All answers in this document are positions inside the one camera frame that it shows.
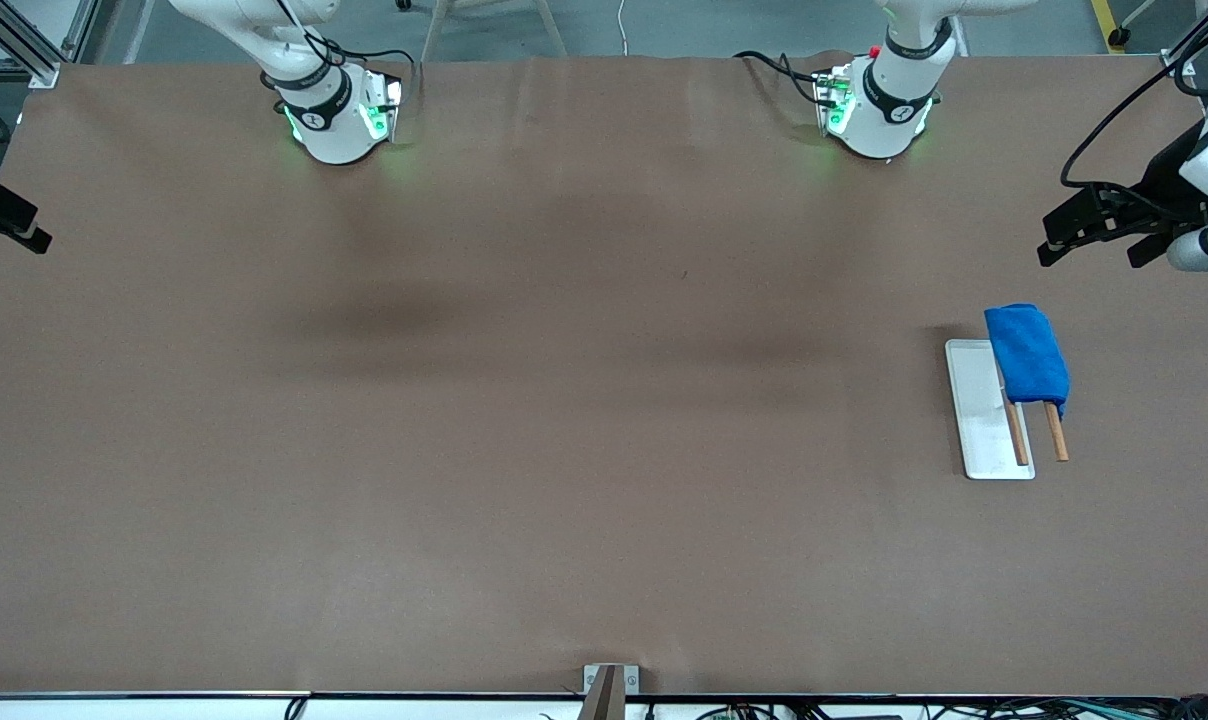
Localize black arm base cable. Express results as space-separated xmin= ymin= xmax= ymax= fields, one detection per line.
xmin=734 ymin=50 xmax=827 ymax=106

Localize beige wooden stand legs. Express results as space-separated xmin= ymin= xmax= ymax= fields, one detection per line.
xmin=419 ymin=0 xmax=570 ymax=59

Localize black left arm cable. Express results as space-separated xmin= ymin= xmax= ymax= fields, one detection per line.
xmin=1061 ymin=0 xmax=1208 ymax=191

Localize blue towel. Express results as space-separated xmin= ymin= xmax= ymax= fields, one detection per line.
xmin=984 ymin=303 xmax=1072 ymax=417

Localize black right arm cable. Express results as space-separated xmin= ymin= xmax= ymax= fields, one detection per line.
xmin=274 ymin=0 xmax=417 ymax=96

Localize grey metal table bracket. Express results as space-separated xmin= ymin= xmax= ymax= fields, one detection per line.
xmin=582 ymin=663 xmax=641 ymax=720

